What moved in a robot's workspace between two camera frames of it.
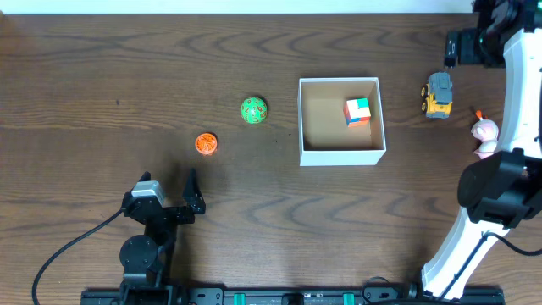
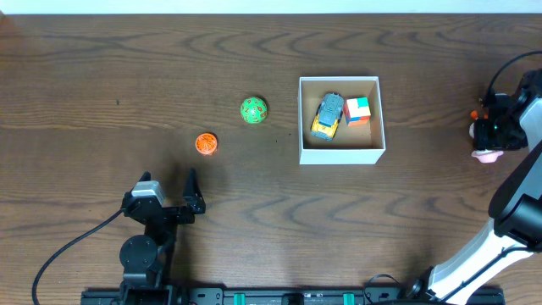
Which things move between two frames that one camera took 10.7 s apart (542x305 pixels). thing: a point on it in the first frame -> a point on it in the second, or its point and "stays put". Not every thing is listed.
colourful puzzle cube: x=356 y=112 stays put
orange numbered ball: x=206 y=143 stays put
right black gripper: x=468 y=39 -> x=483 y=140
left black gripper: x=168 y=212 stays put
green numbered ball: x=253 y=110 stays put
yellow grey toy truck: x=438 y=96 -> x=328 y=116
